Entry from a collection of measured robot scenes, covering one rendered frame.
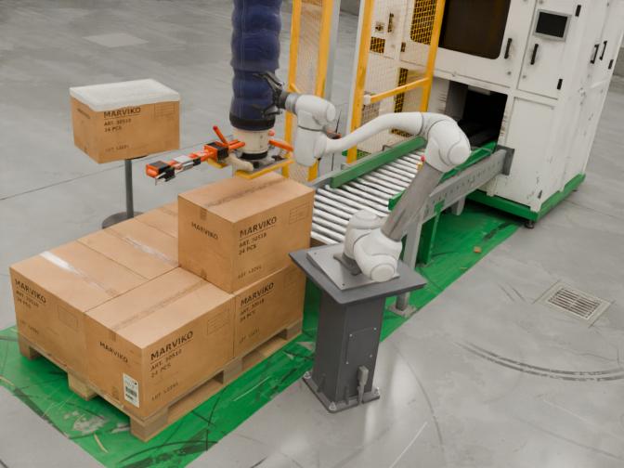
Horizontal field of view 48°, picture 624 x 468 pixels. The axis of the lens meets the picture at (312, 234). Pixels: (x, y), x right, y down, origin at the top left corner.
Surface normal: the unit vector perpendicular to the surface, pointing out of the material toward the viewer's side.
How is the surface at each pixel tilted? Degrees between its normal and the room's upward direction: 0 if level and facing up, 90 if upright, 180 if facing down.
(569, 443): 0
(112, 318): 0
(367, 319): 90
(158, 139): 90
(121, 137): 90
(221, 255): 90
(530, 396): 0
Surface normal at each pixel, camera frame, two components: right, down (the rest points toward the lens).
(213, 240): -0.65, 0.30
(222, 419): 0.08, -0.88
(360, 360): 0.49, 0.43
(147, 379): 0.80, 0.33
